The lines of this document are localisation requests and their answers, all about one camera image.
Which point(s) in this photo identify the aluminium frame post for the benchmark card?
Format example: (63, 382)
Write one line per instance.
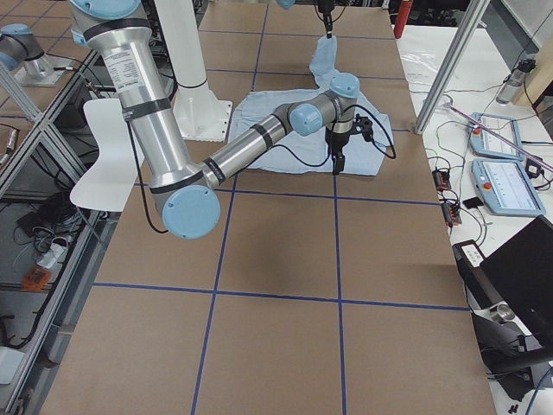
(456, 49)

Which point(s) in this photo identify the white power strip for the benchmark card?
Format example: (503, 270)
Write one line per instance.
(56, 251)

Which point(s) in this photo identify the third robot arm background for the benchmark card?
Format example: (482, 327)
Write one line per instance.
(21, 50)

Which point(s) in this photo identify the light blue striped shirt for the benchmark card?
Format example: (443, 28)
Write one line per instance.
(304, 149)

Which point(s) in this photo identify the lower blue teach pendant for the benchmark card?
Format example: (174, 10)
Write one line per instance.
(505, 188)

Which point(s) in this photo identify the black laptop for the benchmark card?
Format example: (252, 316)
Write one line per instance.
(519, 273)

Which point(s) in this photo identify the pink rod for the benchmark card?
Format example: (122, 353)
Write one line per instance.
(474, 121)

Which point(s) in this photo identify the clear water bottle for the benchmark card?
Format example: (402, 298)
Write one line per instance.
(515, 81)

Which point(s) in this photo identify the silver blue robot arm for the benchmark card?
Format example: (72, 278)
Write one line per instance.
(182, 189)
(287, 4)

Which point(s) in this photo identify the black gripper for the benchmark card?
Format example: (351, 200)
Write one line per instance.
(337, 142)
(324, 14)

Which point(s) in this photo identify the white plastic chair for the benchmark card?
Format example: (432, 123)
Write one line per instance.
(106, 186)

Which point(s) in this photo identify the red bottle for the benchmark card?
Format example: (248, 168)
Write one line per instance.
(402, 18)

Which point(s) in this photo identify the orange device on floor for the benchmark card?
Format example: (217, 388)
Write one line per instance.
(35, 279)

